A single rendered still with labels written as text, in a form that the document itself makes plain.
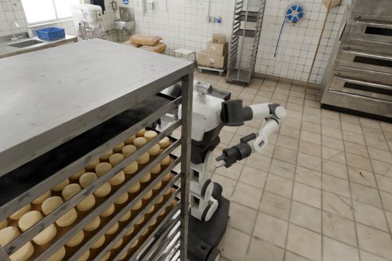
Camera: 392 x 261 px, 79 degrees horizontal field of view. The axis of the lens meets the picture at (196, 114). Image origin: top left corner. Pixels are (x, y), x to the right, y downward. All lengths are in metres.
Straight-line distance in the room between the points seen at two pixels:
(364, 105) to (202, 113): 3.88
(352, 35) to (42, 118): 4.34
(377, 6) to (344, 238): 3.17
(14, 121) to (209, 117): 1.02
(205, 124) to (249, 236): 1.40
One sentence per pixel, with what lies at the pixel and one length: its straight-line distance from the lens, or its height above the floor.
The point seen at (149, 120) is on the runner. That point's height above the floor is 1.68.
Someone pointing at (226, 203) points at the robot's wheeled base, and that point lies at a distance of 2.47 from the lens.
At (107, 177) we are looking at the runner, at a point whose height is 1.59.
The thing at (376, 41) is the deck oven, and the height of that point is 1.29.
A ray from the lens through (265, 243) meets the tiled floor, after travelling 2.52.
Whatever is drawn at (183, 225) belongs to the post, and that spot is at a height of 0.99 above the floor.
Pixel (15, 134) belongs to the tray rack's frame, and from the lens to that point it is 0.52.
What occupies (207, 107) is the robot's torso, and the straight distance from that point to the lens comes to 1.38.
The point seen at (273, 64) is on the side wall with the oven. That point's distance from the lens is 5.73.
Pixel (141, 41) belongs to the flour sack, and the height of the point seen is 0.62.
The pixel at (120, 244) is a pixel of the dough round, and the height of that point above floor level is 1.23.
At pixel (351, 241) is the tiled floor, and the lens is 2.87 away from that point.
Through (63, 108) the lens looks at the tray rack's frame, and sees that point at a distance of 0.57.
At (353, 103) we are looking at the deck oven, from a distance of 4.92.
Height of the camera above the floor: 2.07
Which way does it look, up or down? 31 degrees down
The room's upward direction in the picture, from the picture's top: 3 degrees clockwise
